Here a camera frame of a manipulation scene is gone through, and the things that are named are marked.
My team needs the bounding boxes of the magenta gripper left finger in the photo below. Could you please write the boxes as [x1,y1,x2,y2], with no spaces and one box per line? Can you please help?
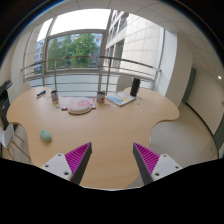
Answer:
[42,143,92,185]

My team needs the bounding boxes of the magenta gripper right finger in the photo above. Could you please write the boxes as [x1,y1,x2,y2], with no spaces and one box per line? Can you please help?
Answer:
[133,143,182,185]

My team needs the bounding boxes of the mint green computer mouse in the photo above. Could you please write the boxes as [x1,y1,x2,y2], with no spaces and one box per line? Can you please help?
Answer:
[40,129,52,143]

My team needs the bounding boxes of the white chair wooden legs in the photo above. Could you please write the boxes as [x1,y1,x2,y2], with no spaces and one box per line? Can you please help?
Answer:
[0,124,30,159]

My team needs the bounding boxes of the light blue book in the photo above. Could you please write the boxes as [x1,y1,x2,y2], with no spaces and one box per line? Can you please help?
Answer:
[106,92,135,106]

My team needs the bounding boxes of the right printed mug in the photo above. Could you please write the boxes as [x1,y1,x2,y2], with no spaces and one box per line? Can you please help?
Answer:
[97,91,105,103]

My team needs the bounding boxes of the printed mug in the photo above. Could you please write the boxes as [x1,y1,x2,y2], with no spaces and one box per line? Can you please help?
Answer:
[51,90,59,103]
[97,91,105,103]

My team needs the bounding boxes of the left printed mug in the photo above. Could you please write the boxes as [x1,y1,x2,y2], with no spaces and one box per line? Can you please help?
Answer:
[51,90,59,103]

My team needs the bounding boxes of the black cylindrical speaker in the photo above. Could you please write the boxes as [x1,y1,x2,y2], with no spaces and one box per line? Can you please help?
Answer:
[130,78,140,97]

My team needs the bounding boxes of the small dark blue device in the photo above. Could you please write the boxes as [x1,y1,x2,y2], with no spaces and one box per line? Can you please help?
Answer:
[36,90,46,98]

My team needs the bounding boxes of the metal balcony railing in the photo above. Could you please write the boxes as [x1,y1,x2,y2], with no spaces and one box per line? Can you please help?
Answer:
[21,56,161,96]

